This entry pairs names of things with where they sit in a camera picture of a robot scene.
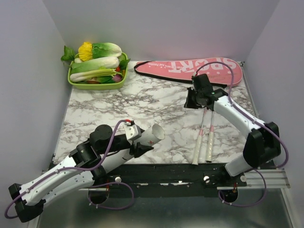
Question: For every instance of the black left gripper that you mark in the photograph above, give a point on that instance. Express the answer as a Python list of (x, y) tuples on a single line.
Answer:
[(140, 149)]

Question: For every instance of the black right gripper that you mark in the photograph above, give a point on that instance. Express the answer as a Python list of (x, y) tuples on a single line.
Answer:
[(188, 104)]

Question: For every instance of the white shuttlecock tube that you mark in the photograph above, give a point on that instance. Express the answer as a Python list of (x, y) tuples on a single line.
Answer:
[(150, 137)]

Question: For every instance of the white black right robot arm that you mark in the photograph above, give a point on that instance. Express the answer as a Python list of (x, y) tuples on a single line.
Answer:
[(262, 139)]

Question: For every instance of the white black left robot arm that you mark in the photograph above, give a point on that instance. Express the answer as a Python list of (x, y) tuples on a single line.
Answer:
[(87, 164)]

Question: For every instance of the pink badminton racket right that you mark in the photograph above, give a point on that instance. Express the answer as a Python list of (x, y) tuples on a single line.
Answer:
[(209, 147)]

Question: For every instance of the pink badminton racket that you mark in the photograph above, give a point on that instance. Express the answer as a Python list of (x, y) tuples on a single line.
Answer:
[(209, 147), (196, 153)]

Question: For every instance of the pink badminton racket left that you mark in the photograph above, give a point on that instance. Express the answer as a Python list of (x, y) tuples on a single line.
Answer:
[(196, 153)]

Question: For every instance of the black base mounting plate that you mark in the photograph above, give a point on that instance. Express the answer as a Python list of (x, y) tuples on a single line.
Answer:
[(122, 180)]

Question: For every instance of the pink racket bag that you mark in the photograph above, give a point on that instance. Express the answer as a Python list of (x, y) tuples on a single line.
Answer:
[(221, 71)]

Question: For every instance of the green plastic basket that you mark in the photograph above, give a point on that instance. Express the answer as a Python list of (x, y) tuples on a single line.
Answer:
[(105, 82)]

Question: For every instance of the toy napa cabbage middle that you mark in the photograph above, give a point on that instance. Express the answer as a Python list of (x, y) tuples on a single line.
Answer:
[(95, 64)]

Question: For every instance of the toy napa cabbage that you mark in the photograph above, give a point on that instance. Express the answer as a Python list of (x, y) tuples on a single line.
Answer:
[(95, 64), (105, 50)]

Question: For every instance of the toy bok choy front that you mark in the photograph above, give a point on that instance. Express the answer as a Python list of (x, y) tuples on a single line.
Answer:
[(82, 76)]

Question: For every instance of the toy napa cabbage top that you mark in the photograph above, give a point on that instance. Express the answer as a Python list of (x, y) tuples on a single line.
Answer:
[(105, 50)]

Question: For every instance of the yellow toy flower vegetable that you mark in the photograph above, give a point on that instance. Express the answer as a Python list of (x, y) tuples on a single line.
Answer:
[(85, 51)]

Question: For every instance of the green toy leaf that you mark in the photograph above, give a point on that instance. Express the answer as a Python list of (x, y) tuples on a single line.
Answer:
[(68, 56)]

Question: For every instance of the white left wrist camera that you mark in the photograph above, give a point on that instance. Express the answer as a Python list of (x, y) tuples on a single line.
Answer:
[(132, 132)]

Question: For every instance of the aluminium frame rail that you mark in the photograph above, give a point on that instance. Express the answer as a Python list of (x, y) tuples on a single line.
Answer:
[(274, 179)]

